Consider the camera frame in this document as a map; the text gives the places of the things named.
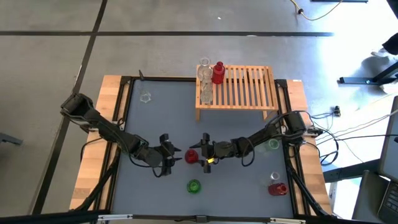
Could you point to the dark grey desk foot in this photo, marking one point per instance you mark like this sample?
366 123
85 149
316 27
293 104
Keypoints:
348 172

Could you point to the clear twisted-rib glass vase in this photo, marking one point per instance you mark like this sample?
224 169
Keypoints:
206 96

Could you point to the small clear faceted glass vase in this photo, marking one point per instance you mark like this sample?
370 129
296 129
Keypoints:
145 97

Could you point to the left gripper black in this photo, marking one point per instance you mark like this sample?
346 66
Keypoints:
161 155

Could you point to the silver aluminium bracket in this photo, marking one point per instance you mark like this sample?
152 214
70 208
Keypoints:
115 217
287 221

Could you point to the squat green ribbed glass vase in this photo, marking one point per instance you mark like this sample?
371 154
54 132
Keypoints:
193 186

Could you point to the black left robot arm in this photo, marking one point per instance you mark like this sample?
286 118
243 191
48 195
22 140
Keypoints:
102 127

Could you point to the small black plug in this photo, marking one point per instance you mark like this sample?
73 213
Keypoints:
336 110

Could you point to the green patterned glass vase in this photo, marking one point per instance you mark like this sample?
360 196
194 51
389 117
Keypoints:
274 144

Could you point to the small red glass vase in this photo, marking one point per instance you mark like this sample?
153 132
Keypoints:
218 74

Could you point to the black desk foot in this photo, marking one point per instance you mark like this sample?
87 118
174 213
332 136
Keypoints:
357 80

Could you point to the tall red ribbed glass bottle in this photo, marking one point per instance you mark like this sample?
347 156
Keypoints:
191 156

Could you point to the red wide-mouth glass vase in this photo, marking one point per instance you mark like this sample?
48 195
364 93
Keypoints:
275 189

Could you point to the tall clear glass carafe vase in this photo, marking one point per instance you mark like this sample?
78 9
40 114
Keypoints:
273 177

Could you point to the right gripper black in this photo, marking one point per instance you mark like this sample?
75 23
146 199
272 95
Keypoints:
220 149

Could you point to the black table frame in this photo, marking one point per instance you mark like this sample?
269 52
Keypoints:
161 79

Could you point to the wooden slatted shelf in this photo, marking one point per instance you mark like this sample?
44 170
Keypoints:
248 90

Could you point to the wooden table side board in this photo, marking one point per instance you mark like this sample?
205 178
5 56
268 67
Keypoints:
107 93
297 96

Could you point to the grey furniture foot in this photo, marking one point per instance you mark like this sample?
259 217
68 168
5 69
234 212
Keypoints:
9 138

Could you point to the person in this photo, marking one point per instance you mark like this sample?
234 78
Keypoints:
392 45

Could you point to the grey laptop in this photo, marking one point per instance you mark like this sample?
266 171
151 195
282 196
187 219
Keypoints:
390 199

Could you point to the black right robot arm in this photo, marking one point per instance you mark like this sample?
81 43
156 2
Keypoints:
264 133

